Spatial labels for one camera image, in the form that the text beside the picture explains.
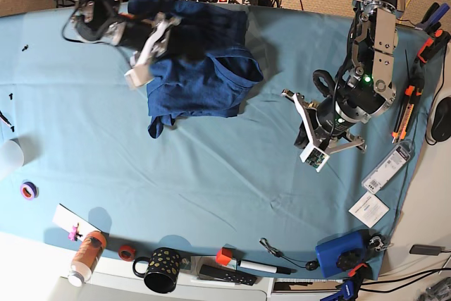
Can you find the black computer mouse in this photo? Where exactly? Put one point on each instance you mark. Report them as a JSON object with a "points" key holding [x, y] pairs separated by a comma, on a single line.
{"points": [[441, 127]]}

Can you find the blue black clamp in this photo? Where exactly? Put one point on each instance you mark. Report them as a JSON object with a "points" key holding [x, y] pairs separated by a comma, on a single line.
{"points": [[433, 15]]}

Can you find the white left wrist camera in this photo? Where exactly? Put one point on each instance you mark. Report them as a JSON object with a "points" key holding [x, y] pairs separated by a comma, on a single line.
{"points": [[314, 157]]}

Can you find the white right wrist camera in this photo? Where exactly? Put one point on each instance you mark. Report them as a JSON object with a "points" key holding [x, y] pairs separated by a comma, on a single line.
{"points": [[139, 74]]}

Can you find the black marker pen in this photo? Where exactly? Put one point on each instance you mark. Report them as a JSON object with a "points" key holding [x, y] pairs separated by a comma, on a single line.
{"points": [[265, 267]]}

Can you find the blue clamp bottom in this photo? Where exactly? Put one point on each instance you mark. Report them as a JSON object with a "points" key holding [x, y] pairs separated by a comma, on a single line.
{"points": [[350, 288]]}

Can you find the orange black utility knife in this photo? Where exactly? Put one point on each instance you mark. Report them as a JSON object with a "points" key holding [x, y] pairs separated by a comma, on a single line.
{"points": [[410, 100]]}

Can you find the clear plastic blister pack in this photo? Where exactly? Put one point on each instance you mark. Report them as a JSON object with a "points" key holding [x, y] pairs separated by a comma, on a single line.
{"points": [[396, 159]]}

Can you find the translucent plastic cup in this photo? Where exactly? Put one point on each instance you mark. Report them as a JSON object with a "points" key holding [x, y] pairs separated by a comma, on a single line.
{"points": [[11, 158]]}

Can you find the blue box with knob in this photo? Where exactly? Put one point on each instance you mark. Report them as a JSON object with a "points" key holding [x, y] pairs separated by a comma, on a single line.
{"points": [[342, 254]]}

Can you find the black yellow-dotted mug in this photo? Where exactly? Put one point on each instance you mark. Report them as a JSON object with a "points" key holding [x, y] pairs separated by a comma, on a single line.
{"points": [[162, 271]]}

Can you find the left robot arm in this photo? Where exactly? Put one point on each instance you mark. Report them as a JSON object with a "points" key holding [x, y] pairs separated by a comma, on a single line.
{"points": [[363, 86]]}

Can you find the teal table cloth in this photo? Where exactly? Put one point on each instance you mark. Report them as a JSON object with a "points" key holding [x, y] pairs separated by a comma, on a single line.
{"points": [[205, 182]]}

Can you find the orange black clamp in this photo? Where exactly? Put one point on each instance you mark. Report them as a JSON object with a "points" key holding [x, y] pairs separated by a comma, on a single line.
{"points": [[432, 46]]}

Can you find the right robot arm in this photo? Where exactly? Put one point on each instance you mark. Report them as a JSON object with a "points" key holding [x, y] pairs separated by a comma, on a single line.
{"points": [[97, 22]]}

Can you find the pink clip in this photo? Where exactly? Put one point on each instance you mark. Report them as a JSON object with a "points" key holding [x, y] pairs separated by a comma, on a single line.
{"points": [[74, 234]]}

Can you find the black dotted remote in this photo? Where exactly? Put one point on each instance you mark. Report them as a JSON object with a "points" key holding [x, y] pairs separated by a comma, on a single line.
{"points": [[237, 277]]}

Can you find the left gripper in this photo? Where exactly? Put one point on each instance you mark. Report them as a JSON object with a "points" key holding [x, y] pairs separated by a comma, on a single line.
{"points": [[324, 126]]}

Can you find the black adapter right edge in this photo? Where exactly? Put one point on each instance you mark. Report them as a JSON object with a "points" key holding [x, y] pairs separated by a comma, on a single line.
{"points": [[426, 250]]}

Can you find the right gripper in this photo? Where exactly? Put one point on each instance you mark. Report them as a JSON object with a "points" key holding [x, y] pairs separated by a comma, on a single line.
{"points": [[147, 38]]}

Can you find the purple tape roll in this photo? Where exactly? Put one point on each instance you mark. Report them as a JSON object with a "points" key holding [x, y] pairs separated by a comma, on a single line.
{"points": [[28, 190]]}

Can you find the orange bottle white cap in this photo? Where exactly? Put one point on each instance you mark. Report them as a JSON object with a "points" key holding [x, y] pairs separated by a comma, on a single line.
{"points": [[86, 258]]}

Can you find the orange tape roll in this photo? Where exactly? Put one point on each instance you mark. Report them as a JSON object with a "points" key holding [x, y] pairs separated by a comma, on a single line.
{"points": [[127, 253]]}

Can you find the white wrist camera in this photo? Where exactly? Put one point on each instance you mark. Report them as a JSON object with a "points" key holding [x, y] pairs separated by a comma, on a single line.
{"points": [[139, 74], [314, 157]]}

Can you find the white paper leaflet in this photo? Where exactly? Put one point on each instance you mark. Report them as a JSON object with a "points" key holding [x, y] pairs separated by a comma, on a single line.
{"points": [[369, 210]]}

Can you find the orange cube block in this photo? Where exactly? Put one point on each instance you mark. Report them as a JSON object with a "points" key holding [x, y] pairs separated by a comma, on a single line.
{"points": [[224, 257]]}

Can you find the blue t-shirt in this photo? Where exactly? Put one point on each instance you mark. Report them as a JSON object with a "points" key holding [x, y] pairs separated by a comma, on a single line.
{"points": [[207, 69]]}

